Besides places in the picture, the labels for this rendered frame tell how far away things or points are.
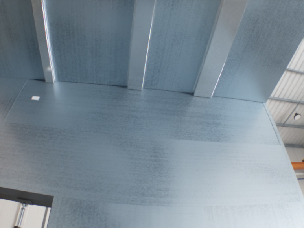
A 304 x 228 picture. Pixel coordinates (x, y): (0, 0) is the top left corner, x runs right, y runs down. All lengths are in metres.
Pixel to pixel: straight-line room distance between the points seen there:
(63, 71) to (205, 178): 1.31
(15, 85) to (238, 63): 1.81
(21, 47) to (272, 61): 1.97
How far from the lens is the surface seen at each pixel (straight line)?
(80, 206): 1.30
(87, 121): 1.61
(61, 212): 1.31
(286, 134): 12.15
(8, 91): 2.02
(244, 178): 1.57
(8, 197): 1.49
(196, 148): 1.56
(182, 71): 1.78
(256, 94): 2.12
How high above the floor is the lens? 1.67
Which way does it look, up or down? 43 degrees up
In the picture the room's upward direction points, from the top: straight up
